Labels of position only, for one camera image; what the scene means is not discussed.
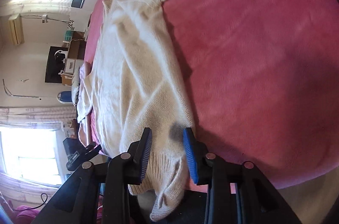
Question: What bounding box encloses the beige knit sweater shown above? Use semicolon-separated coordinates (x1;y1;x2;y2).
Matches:
78;0;194;221

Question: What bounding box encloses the bright window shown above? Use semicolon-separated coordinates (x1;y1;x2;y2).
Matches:
1;127;63;186

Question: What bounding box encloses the black wall television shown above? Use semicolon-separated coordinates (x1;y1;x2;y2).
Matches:
45;46;68;83

